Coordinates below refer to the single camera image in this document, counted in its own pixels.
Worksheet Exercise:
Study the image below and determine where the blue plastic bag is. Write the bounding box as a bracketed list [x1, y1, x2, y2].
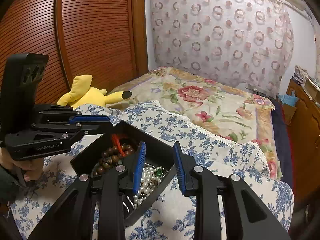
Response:
[278, 90, 299, 107]

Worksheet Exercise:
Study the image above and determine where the green bead jewelry piece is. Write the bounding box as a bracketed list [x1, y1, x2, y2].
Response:
[154, 167, 169, 178]

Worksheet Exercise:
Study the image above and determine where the blue floral white cushion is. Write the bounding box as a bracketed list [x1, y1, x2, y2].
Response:
[7, 100, 295, 240]

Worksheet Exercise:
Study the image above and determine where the white pearl necklace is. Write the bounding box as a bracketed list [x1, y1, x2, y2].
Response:
[132, 166, 163, 205]

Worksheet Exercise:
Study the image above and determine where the black jewelry box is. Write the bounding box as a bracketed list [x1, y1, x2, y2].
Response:
[71, 121, 176, 227]

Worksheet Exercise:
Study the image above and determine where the wooden sideboard cabinet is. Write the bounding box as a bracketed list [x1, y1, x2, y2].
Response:
[286, 79, 319, 204]

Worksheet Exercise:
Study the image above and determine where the patterned pink lace curtain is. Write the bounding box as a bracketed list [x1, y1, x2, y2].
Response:
[151, 0, 294, 97]

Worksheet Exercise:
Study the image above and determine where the floral beige bed blanket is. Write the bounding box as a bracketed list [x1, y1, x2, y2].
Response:
[112, 67, 282, 180]

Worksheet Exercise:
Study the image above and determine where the left hand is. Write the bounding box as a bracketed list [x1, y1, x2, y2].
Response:
[1, 148, 44, 181]

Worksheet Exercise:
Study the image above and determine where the yellow Pikachu plush toy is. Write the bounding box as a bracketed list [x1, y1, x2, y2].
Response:
[56, 74, 132, 109]

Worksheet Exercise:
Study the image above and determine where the dark blue bed sheet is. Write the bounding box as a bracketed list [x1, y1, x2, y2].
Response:
[271, 99, 293, 189]

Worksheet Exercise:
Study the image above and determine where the brown louvered wardrobe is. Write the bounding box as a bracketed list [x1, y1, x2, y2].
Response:
[1, 0, 148, 103]

